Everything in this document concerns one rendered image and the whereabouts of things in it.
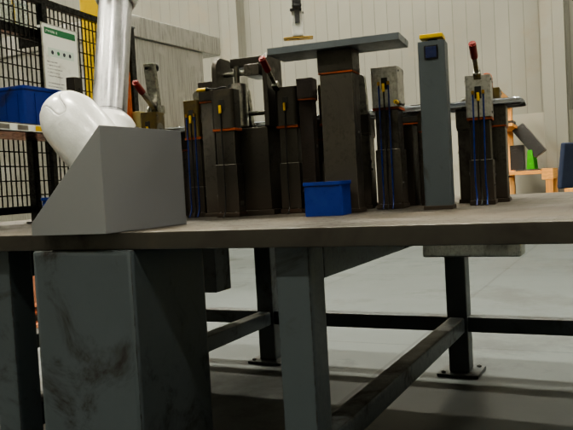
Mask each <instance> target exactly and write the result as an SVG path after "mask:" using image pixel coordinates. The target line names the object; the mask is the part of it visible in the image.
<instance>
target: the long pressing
mask: <svg viewBox="0 0 573 430"><path fill-rule="evenodd" d="M499 104H506V106H507V108H518V107H523V106H526V101H525V100H524V99H523V98H522V97H520V96H514V97H503V98H494V99H493V105H499ZM460 107H466V102H451V103H450V112H451V113H455V109H461V108H460ZM417 112H420V105H419V106H410V107H405V111H403V112H402V116H403V117H410V116H417ZM369 113H370V116H371V118H372V119H376V118H375V112H374V111H373V110H369ZM254 124H256V127H261V126H265V121H258V122H254ZM165 129H166V130H172V131H181V132H185V126H181V127H171V128H165Z"/></svg>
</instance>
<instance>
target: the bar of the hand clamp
mask: <svg viewBox="0 0 573 430"><path fill-rule="evenodd" d="M143 68H144V74H145V80H146V86H147V93H148V96H149V97H150V98H151V100H152V101H153V103H156V106H157V112H158V111H159V106H161V100H160V93H159V82H158V75H157V71H158V70H159V66H158V64H156V63H148V64H143Z"/></svg>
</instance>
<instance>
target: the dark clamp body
mask: <svg viewBox="0 0 573 430"><path fill-rule="evenodd" d="M275 104H276V119H277V126H276V129H280V141H281V164H280V171H281V200H282V209H281V214H290V213H304V210H303V209H305V208H304V187H303V182H304V179H303V163H302V148H301V132H300V117H299V101H298V99H297V86H295V85H294V86H285V87H280V90H278V91H276V92H275Z"/></svg>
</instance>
